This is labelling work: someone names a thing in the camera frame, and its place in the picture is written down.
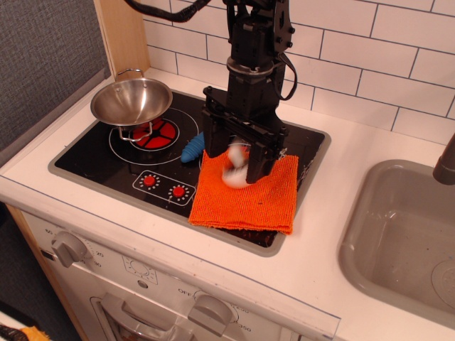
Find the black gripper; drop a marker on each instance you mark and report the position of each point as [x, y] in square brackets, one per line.
[247, 109]

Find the white toy mushroom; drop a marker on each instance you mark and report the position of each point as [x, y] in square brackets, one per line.
[235, 174]

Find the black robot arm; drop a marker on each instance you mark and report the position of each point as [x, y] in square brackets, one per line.
[259, 34]

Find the orange towel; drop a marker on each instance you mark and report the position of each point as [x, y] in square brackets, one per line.
[267, 205]

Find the blue ridged toy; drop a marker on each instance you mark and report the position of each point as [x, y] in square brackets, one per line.
[194, 149]

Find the right red stove knob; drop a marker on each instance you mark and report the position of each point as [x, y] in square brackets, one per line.
[178, 191]

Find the red stove knob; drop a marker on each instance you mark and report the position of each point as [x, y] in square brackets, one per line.
[149, 181]
[178, 191]

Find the black toy stovetop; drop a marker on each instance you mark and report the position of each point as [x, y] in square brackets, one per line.
[98, 159]

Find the left red stove knob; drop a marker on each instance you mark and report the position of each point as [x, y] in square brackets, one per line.
[149, 181]

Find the steel wok pan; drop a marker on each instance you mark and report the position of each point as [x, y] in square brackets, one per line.
[132, 105]

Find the grey oven dial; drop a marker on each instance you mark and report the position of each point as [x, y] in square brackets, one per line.
[211, 314]

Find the grey sink basin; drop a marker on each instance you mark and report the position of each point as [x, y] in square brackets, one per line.
[399, 241]

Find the grey timer dial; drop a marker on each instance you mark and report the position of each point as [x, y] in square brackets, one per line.
[68, 248]

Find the grey faucet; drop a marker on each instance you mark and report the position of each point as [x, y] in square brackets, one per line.
[444, 171]

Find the orange black plush object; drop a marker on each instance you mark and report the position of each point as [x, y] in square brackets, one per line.
[23, 334]

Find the wooden side post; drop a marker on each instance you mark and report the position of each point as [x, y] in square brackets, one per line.
[124, 36]

